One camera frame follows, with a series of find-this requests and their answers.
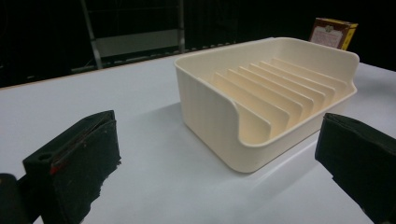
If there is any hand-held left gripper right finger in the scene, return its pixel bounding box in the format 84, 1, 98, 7
314, 112, 396, 224

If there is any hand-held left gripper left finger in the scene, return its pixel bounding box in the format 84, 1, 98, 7
21, 109, 122, 224

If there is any cream plastic divider rack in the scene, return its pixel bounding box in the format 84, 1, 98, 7
174, 36, 361, 174

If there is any brown and yellow box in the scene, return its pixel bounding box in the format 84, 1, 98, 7
308, 17, 359, 51

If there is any metal stand frame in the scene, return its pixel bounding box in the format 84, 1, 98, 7
70, 0, 237, 75

